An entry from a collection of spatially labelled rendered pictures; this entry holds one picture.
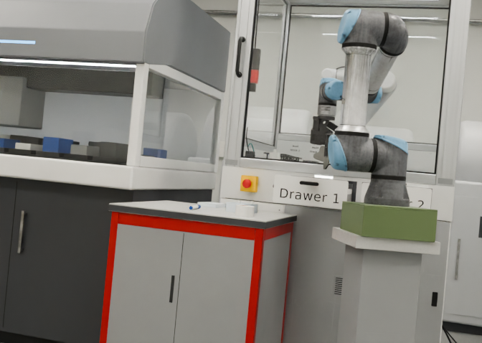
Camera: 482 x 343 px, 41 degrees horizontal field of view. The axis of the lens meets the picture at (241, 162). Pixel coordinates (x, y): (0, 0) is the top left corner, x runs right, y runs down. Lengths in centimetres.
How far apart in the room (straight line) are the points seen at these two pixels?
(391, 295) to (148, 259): 90
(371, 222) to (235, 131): 109
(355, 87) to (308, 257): 98
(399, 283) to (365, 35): 81
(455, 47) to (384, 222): 106
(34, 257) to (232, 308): 117
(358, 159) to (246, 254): 54
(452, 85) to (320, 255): 92
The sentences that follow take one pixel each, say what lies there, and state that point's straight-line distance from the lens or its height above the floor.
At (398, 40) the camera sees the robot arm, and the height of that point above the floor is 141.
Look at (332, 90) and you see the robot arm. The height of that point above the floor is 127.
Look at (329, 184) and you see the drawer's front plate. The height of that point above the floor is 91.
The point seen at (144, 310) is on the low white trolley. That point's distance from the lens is 249.
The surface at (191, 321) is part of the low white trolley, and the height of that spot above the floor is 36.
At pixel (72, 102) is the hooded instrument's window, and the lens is 302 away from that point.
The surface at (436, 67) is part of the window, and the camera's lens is 289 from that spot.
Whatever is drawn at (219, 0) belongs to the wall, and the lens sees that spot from 654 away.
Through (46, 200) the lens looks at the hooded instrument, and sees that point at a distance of 313.
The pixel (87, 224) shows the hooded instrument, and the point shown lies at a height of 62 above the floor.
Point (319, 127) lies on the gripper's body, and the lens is 262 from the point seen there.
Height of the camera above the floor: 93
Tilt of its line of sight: 1 degrees up
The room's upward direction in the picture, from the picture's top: 5 degrees clockwise
